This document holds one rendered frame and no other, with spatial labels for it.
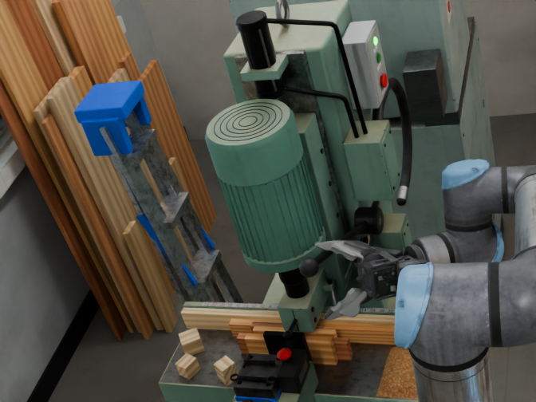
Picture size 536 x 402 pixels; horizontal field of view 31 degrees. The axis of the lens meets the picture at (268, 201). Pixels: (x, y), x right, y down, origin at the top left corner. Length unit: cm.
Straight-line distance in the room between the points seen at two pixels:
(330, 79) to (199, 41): 265
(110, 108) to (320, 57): 99
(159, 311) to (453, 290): 247
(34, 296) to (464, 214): 211
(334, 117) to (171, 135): 200
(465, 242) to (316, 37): 51
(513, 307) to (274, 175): 66
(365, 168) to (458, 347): 78
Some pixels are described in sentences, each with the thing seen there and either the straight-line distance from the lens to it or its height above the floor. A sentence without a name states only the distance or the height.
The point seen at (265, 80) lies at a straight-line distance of 193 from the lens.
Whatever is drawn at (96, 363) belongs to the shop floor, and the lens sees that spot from 378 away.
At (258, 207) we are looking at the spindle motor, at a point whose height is 133.
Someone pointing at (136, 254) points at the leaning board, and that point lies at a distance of 354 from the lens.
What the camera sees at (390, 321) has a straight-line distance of 211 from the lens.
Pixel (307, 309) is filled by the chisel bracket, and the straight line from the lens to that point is 206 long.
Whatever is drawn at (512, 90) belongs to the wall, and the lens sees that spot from 446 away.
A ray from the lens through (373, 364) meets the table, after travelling 209.
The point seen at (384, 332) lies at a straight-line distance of 210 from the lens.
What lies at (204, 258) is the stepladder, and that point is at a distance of 319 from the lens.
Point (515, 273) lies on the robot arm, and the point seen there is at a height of 149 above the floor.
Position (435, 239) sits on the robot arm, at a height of 119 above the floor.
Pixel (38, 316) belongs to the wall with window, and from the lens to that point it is 368.
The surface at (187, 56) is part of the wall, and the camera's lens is 466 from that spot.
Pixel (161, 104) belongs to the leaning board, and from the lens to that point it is 391.
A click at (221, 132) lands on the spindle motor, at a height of 147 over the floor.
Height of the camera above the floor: 236
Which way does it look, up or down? 33 degrees down
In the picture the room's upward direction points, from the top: 17 degrees counter-clockwise
